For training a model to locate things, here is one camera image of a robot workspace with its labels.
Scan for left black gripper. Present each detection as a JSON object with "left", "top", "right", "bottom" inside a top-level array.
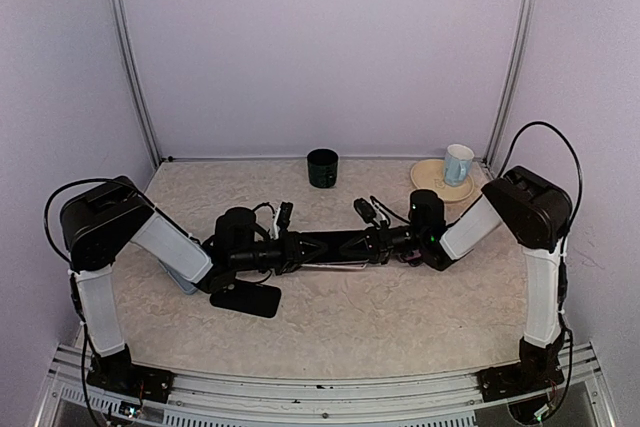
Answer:
[{"left": 232, "top": 229, "right": 329, "bottom": 275}]

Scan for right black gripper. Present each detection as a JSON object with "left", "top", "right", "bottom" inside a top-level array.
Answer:
[{"left": 339, "top": 220, "right": 426, "bottom": 265}]

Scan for pink phone case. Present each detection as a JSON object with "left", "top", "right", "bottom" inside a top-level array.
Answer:
[{"left": 302, "top": 262, "right": 368, "bottom": 271}]

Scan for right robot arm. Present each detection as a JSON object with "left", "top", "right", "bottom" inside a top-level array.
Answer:
[{"left": 338, "top": 166, "right": 573, "bottom": 349}]

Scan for black phone case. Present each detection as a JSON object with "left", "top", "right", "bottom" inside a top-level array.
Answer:
[{"left": 209, "top": 280, "right": 282, "bottom": 318}]

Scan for light blue phone case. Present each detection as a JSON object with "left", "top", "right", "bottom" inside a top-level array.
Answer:
[{"left": 158, "top": 261, "right": 198, "bottom": 295}]

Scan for dark green cup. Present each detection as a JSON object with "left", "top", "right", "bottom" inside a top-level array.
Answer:
[{"left": 306, "top": 148, "right": 339, "bottom": 189}]

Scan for beige round plate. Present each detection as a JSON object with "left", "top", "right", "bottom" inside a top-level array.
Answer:
[{"left": 410, "top": 159, "right": 475, "bottom": 203}]

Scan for light blue mug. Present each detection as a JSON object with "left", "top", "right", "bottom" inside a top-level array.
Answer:
[{"left": 443, "top": 144, "right": 475, "bottom": 187}]

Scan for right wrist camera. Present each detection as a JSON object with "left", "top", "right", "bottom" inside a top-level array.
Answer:
[{"left": 353, "top": 198, "right": 390, "bottom": 229}]

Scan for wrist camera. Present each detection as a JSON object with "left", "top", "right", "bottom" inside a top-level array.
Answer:
[
  {"left": 271, "top": 202, "right": 293, "bottom": 240},
  {"left": 353, "top": 198, "right": 390, "bottom": 229}
]

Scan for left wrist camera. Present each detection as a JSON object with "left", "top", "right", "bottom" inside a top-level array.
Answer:
[{"left": 271, "top": 202, "right": 293, "bottom": 240}]

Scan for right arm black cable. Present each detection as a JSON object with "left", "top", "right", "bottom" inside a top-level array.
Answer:
[{"left": 502, "top": 120, "right": 585, "bottom": 248}]

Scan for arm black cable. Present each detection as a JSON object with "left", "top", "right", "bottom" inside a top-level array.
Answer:
[
  {"left": 502, "top": 120, "right": 585, "bottom": 248},
  {"left": 43, "top": 177, "right": 116, "bottom": 268}
]

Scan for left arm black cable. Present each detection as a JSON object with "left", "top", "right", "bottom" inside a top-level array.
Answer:
[{"left": 43, "top": 177, "right": 116, "bottom": 268}]

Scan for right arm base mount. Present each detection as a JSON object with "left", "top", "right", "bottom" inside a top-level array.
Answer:
[{"left": 476, "top": 363, "right": 565, "bottom": 403}]

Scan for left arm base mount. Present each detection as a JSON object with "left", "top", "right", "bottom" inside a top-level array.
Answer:
[{"left": 87, "top": 364, "right": 175, "bottom": 404}]

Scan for right aluminium frame post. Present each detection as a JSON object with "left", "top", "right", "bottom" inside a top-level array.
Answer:
[{"left": 483, "top": 0, "right": 536, "bottom": 168}]

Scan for aluminium frame post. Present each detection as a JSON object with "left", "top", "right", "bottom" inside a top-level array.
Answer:
[
  {"left": 109, "top": 0, "right": 163, "bottom": 169},
  {"left": 483, "top": 0, "right": 536, "bottom": 168}
]

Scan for left aluminium frame post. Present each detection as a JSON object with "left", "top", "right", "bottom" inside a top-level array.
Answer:
[{"left": 109, "top": 0, "right": 163, "bottom": 169}]

